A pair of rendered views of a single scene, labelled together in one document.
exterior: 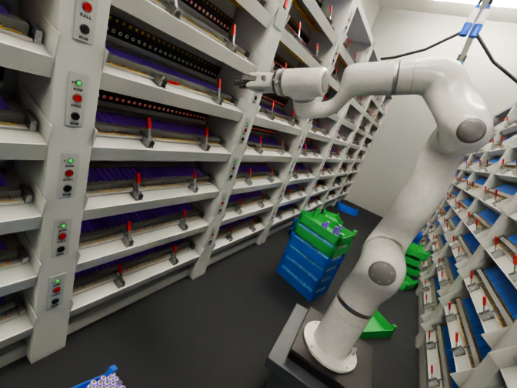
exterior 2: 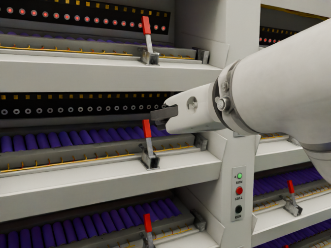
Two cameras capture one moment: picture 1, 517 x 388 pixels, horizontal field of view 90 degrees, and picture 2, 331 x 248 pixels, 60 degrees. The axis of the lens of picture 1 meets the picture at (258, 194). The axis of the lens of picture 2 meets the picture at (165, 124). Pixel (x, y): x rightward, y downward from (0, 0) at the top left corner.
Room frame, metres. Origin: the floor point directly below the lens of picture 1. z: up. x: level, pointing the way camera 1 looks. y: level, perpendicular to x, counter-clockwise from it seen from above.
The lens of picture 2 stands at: (0.62, -0.05, 1.07)
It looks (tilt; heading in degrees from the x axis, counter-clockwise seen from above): 7 degrees down; 34
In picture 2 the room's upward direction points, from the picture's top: straight up
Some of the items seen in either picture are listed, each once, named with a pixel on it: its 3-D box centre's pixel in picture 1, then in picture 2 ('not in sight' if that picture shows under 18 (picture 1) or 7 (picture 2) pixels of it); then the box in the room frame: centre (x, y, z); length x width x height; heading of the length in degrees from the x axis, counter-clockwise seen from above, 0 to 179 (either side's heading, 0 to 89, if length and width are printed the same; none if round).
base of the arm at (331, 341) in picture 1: (341, 325); not in sight; (0.72, -0.40, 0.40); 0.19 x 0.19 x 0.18
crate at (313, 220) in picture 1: (327, 225); not in sight; (1.52, -0.47, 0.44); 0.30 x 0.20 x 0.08; 50
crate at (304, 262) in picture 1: (311, 257); not in sight; (1.52, -0.47, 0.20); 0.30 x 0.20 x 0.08; 50
